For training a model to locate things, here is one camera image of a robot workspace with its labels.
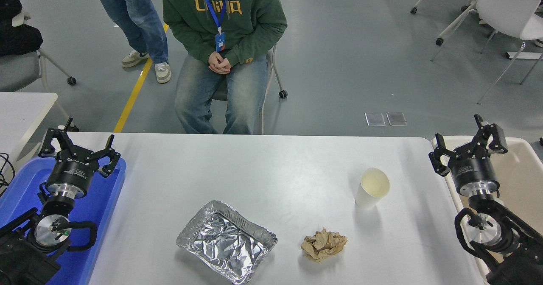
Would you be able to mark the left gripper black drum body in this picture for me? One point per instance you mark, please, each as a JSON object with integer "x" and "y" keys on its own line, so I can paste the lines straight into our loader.
{"x": 72, "y": 172}

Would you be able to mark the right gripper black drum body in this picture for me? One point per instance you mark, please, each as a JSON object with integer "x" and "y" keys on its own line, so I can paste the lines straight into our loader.
{"x": 473, "y": 170}

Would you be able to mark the white paper cup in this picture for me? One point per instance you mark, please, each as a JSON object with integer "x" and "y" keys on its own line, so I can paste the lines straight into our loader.
{"x": 374, "y": 184}

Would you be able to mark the crinkled foil tray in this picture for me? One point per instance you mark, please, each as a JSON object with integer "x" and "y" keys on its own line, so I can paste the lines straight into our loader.
{"x": 225, "y": 242}

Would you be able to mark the tan paper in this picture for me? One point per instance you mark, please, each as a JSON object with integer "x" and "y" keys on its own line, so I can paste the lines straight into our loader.
{"x": 323, "y": 244}

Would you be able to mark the seated person's right hand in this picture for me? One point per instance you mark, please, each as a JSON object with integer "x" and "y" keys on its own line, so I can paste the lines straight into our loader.
{"x": 214, "y": 62}

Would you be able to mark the seated person's left hand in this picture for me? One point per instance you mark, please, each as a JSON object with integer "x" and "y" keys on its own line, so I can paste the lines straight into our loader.
{"x": 225, "y": 66}

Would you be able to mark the large pale bin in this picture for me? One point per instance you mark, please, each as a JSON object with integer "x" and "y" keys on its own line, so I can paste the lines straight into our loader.
{"x": 519, "y": 170}

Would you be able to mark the blue plastic tray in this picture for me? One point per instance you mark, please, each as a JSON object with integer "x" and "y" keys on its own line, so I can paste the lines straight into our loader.
{"x": 104, "y": 200}

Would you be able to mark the white side table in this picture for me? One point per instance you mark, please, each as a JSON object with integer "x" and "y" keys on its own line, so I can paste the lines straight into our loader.
{"x": 21, "y": 111}

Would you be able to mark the clear floor plate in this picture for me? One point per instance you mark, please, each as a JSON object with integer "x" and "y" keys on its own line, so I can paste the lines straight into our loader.
{"x": 375, "y": 119}
{"x": 396, "y": 118}

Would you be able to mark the white flat floor bar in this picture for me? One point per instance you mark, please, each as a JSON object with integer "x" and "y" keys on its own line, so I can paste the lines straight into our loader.
{"x": 524, "y": 55}

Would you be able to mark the grey wheeled chair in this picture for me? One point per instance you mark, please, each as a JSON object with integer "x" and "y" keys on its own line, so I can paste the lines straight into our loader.
{"x": 17, "y": 68}

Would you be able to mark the person beside side table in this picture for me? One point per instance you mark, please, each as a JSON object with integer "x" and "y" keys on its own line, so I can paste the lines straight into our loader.
{"x": 17, "y": 39}

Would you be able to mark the white chair with chrome legs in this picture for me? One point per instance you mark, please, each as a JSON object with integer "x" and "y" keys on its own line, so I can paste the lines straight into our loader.
{"x": 505, "y": 5}

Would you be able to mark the standing person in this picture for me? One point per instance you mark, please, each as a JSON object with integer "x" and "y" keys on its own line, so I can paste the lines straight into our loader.
{"x": 140, "y": 18}

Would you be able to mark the white wheeled chair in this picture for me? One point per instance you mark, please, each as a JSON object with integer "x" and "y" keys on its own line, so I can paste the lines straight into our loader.
{"x": 283, "y": 93}

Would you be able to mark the seated person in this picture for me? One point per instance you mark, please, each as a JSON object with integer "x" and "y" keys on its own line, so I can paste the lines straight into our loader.
{"x": 250, "y": 18}

